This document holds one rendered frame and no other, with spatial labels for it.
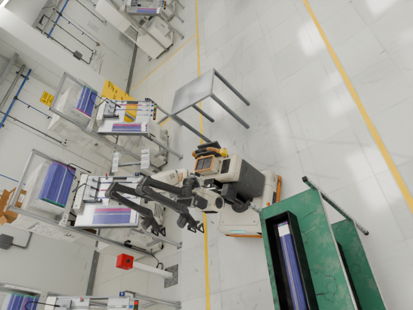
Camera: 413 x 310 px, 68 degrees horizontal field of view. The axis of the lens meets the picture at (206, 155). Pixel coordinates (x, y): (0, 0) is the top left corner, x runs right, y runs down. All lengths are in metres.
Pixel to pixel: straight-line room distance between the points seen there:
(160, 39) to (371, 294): 6.62
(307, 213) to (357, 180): 1.15
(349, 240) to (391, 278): 0.43
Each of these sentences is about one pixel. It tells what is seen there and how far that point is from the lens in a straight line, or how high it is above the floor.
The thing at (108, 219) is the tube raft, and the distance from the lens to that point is 3.79.
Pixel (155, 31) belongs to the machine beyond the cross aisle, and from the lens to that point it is 7.61.
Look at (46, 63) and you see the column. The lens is 6.56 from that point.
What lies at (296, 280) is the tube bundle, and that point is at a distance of 1.92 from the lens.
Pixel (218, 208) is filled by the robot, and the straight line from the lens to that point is 2.81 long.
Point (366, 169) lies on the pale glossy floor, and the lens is 3.13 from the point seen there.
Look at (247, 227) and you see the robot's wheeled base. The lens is 3.12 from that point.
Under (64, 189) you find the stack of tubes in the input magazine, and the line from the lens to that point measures 3.90.
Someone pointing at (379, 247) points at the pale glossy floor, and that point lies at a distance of 2.86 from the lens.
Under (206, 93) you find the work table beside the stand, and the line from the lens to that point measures 3.75.
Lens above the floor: 2.68
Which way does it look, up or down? 37 degrees down
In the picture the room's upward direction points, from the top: 55 degrees counter-clockwise
